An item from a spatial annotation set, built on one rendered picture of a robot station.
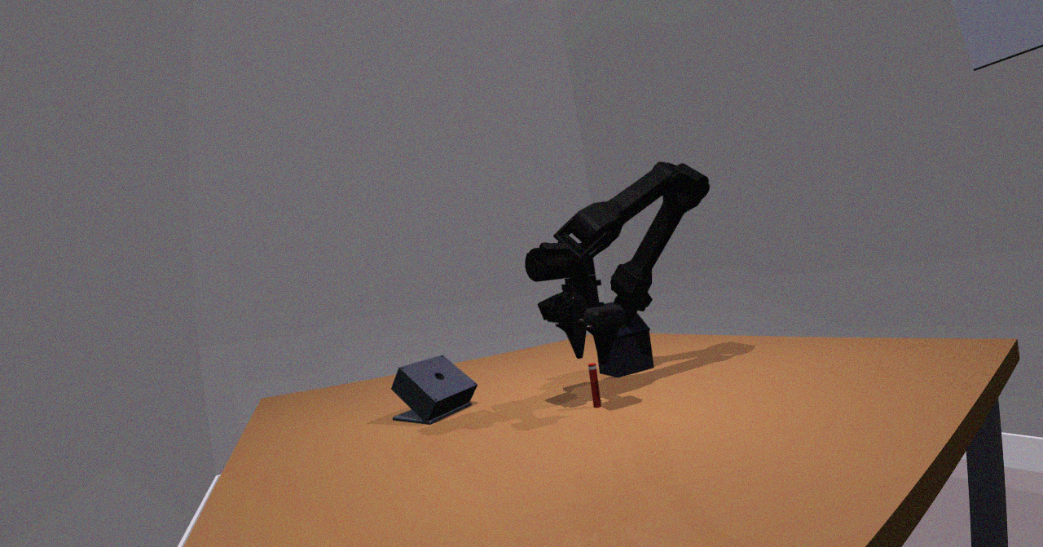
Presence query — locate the grey metal panel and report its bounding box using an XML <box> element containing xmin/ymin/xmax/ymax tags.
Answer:
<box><xmin>391</xmin><ymin>355</ymin><xmax>477</xmax><ymax>425</ymax></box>

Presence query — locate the red peg with white band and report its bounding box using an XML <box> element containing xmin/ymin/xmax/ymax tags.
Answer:
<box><xmin>588</xmin><ymin>364</ymin><xmax>601</xmax><ymax>408</ymax></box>

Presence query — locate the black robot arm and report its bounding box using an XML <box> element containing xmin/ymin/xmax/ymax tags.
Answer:
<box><xmin>525</xmin><ymin>161</ymin><xmax>710</xmax><ymax>329</ymax></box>

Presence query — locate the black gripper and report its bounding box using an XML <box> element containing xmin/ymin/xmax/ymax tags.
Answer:
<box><xmin>553</xmin><ymin>275</ymin><xmax>626</xmax><ymax>364</ymax></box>

